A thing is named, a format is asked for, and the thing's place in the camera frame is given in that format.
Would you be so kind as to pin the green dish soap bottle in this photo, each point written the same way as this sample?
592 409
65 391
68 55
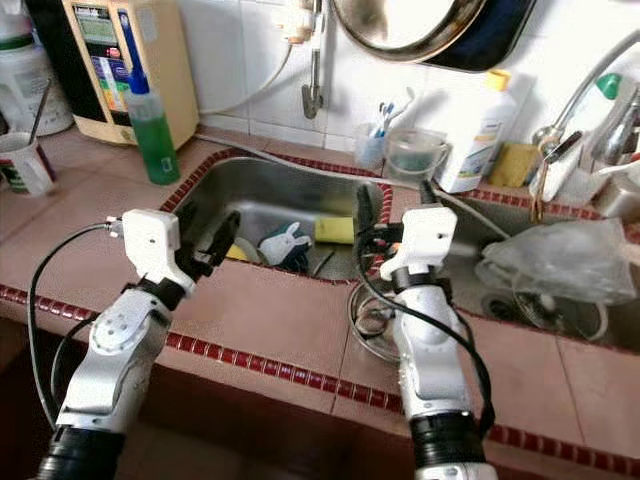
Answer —
155 140

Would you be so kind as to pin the small clear plastic bucket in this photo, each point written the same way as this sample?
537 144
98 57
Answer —
415 160

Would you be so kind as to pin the clear toothbrush cup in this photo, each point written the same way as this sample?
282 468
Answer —
368 150

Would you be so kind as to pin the chrome gooseneck faucet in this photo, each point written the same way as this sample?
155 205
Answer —
622 135

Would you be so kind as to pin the stainless steel bowl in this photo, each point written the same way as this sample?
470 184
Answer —
370 325

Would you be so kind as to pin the white bottle with yellow cap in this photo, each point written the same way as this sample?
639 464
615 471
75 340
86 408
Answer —
480 135

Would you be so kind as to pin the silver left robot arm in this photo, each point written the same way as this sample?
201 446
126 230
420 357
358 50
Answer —
120 340

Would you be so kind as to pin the dark stirring stick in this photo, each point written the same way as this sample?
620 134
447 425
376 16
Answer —
40 110

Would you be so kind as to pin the hanging steel pan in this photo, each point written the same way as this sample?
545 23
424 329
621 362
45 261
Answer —
420 25

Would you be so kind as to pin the mustard yellow sponge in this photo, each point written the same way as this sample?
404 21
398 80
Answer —
512 165

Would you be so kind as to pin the white and blue toothbrush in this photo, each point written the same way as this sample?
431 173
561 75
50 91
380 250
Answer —
385 112

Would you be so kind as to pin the bright yellow sponge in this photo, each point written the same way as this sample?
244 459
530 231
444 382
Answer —
335 230

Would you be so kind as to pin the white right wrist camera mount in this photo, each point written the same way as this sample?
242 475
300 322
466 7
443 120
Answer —
425 235

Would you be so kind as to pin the beige water ionizer appliance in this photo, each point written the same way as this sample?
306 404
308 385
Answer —
170 60

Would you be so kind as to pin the steel sink basin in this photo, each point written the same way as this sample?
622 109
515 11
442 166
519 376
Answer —
270 190
470 260

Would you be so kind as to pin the clear round bowl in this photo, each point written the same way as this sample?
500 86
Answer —
545 320

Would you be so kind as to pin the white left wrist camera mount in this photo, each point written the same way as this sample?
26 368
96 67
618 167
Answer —
155 245

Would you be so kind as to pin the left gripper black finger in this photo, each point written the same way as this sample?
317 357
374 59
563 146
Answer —
228 238

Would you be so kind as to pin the blue mug with white rabbit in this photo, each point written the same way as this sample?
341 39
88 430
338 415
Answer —
285 243

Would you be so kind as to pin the white jar with green lid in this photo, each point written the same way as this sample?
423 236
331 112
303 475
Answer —
35 90

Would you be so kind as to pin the white bottle with green cap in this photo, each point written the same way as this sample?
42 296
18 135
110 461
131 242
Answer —
585 120

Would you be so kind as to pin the small steel cup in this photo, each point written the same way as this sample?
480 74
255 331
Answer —
620 200

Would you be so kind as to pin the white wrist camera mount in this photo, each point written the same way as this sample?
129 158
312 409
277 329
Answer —
155 245
425 235

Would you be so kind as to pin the chrome wall tap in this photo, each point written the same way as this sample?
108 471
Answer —
312 95

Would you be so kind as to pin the clear plastic bag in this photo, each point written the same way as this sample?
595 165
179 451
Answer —
560 260

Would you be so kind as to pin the white printed mug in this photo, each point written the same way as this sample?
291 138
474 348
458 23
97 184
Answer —
28 170

